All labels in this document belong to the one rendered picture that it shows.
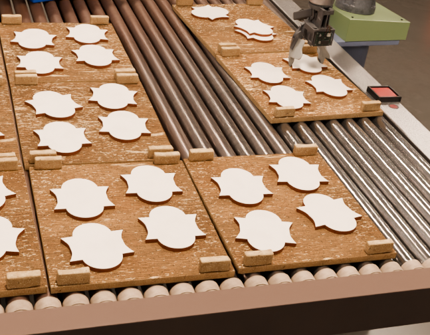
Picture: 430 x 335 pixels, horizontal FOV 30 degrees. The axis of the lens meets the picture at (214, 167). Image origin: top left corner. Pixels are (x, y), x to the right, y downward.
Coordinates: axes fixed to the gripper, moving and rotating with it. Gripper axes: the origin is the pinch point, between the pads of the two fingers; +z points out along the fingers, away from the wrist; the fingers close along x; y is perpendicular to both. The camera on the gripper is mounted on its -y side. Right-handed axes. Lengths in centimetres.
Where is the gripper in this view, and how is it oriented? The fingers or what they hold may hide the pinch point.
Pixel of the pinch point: (304, 62)
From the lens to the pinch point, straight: 246.1
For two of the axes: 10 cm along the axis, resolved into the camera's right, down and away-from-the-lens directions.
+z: -1.3, 8.4, 5.2
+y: 3.5, 5.3, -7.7
